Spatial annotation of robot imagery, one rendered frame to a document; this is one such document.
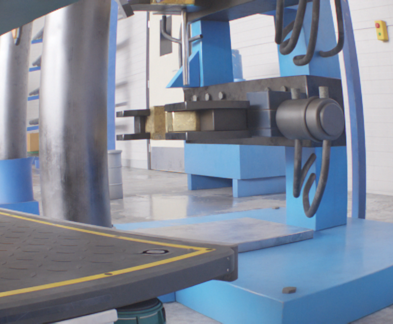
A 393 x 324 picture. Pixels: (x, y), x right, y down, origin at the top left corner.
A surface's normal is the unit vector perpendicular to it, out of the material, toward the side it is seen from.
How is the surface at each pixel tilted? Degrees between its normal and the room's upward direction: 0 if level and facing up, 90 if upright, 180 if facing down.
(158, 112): 90
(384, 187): 90
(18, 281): 0
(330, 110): 90
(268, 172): 90
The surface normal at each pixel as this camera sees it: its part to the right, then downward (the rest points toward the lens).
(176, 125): -0.34, 0.08
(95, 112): 0.79, 0.02
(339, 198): 0.46, 0.04
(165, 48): -0.89, 0.07
